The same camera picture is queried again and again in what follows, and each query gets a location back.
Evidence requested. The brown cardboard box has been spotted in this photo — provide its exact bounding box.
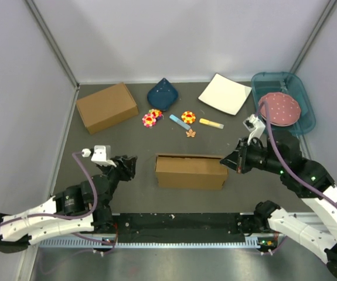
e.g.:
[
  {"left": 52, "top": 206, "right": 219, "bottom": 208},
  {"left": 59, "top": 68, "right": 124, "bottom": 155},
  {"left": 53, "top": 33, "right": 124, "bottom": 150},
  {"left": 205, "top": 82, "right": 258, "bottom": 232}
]
[
  {"left": 76, "top": 83, "right": 139, "bottom": 135},
  {"left": 155, "top": 154, "right": 229, "bottom": 191}
]

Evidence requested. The closed brown cardboard box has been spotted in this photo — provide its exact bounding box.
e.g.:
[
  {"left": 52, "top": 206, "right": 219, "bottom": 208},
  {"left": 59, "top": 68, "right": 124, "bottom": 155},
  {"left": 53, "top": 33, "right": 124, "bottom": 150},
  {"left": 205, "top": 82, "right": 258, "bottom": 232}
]
[{"left": 76, "top": 83, "right": 139, "bottom": 135}]

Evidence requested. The yellow chalk stick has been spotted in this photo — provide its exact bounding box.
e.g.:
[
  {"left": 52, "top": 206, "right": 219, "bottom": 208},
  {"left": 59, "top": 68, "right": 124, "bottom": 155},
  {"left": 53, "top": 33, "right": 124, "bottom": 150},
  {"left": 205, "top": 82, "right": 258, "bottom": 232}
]
[{"left": 199, "top": 118, "right": 224, "bottom": 129}]

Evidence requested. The grey slotted cable duct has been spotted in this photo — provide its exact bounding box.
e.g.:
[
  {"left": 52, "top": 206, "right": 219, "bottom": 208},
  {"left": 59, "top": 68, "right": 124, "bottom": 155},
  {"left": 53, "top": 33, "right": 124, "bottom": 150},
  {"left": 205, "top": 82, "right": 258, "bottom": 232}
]
[{"left": 39, "top": 235, "right": 277, "bottom": 249}]

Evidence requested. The rainbow flower plush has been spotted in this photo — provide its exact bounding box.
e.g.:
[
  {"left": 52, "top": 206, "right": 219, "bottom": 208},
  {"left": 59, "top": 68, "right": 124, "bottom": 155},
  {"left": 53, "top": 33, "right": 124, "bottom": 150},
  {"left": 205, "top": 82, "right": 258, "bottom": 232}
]
[{"left": 148, "top": 109, "right": 163, "bottom": 120}]

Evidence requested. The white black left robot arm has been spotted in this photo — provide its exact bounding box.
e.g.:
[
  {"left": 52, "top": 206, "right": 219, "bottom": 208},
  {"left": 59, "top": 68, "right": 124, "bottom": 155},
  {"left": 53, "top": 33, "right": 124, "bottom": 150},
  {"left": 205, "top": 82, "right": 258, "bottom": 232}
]
[{"left": 0, "top": 155, "right": 137, "bottom": 253}]

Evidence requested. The small brown leaf toy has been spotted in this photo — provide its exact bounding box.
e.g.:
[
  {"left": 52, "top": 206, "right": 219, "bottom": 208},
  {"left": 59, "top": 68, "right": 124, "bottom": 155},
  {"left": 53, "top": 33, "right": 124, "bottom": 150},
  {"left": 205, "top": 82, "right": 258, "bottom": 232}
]
[{"left": 186, "top": 129, "right": 196, "bottom": 138}]

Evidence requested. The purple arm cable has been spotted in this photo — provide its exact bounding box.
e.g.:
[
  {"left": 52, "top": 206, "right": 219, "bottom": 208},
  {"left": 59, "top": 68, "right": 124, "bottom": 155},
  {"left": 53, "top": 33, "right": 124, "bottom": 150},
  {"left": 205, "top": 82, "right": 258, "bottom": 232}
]
[
  {"left": 257, "top": 101, "right": 337, "bottom": 226},
  {"left": 0, "top": 151, "right": 117, "bottom": 255}
]

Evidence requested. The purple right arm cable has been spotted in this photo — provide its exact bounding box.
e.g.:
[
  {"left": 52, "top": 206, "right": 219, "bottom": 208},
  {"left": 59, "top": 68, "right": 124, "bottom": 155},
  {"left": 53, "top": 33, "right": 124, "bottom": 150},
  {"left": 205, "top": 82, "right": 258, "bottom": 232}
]
[{"left": 257, "top": 101, "right": 337, "bottom": 226}]

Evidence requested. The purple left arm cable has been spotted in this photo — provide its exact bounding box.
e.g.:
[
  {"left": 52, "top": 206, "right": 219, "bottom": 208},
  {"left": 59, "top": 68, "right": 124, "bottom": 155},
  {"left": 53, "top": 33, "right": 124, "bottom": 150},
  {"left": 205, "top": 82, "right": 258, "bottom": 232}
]
[{"left": 0, "top": 151, "right": 117, "bottom": 255}]

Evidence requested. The orange flower plush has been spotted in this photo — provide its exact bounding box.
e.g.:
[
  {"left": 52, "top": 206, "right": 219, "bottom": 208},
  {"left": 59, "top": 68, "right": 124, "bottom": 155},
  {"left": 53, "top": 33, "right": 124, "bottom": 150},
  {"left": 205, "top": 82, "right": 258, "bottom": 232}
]
[{"left": 181, "top": 111, "right": 196, "bottom": 124}]

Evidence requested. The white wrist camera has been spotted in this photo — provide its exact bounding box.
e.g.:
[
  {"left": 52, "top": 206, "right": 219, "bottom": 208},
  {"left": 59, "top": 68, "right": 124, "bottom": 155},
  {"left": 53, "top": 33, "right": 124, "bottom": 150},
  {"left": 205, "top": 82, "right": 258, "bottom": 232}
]
[
  {"left": 243, "top": 114, "right": 265, "bottom": 145},
  {"left": 81, "top": 145, "right": 117, "bottom": 167}
]

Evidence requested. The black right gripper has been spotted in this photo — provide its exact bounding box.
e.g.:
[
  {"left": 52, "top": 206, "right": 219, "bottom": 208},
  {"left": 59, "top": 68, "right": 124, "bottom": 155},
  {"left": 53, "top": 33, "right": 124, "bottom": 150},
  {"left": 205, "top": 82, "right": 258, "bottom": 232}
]
[{"left": 218, "top": 136, "right": 284, "bottom": 174}]

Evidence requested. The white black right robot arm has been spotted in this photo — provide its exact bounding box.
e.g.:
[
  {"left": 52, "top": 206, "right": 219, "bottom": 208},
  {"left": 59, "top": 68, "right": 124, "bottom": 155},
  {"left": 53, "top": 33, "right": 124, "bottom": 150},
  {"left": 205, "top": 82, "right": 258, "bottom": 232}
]
[{"left": 220, "top": 131, "right": 337, "bottom": 279}]

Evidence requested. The white square plate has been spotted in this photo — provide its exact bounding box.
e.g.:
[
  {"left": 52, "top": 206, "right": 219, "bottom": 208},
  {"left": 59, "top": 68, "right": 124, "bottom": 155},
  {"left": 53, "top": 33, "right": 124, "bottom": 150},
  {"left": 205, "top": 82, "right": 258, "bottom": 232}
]
[{"left": 198, "top": 73, "right": 251, "bottom": 115}]

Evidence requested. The dark blue ceramic bowl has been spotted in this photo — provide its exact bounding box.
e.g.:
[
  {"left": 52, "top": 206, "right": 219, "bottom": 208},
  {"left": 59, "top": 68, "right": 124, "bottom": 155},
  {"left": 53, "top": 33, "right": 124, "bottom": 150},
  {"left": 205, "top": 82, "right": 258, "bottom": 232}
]
[{"left": 147, "top": 78, "right": 179, "bottom": 111}]

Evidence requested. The teal plastic bin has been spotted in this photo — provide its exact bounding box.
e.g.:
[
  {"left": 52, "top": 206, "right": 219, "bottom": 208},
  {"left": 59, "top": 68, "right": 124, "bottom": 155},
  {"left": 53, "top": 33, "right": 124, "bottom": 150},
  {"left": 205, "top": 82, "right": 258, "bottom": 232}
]
[{"left": 251, "top": 72, "right": 316, "bottom": 135}]

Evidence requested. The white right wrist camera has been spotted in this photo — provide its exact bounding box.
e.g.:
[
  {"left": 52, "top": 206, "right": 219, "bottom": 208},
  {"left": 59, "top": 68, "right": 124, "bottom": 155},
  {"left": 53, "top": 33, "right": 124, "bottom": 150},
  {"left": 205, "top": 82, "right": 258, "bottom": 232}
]
[{"left": 243, "top": 114, "right": 265, "bottom": 145}]

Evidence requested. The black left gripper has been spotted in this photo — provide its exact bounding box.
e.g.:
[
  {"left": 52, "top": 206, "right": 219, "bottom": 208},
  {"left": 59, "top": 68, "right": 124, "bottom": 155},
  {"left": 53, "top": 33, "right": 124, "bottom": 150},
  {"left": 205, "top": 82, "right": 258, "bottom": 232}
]
[{"left": 101, "top": 155, "right": 138, "bottom": 196}]

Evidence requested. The pink dotted plate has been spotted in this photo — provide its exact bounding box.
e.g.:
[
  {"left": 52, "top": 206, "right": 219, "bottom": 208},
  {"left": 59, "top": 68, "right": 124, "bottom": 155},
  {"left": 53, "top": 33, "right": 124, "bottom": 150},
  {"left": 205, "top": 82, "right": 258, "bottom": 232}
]
[{"left": 258, "top": 92, "right": 301, "bottom": 127}]

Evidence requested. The blue chalk stick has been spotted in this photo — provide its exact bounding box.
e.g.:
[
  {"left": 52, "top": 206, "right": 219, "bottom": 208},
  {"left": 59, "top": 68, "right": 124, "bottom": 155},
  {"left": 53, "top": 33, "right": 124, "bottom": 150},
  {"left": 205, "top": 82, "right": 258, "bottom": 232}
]
[{"left": 169, "top": 114, "right": 191, "bottom": 131}]

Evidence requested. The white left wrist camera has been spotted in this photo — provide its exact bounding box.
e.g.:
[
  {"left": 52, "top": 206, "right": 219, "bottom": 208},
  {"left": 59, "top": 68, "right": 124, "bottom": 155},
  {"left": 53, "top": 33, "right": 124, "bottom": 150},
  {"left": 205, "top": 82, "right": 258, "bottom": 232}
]
[{"left": 81, "top": 145, "right": 117, "bottom": 167}]

